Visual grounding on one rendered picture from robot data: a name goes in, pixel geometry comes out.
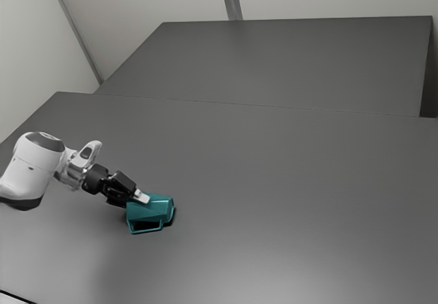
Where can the teal faceted mug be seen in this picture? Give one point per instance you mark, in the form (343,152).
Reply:
(150,212)

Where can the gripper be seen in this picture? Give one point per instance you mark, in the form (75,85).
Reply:
(96,180)

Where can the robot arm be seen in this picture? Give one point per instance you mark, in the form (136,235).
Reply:
(31,170)

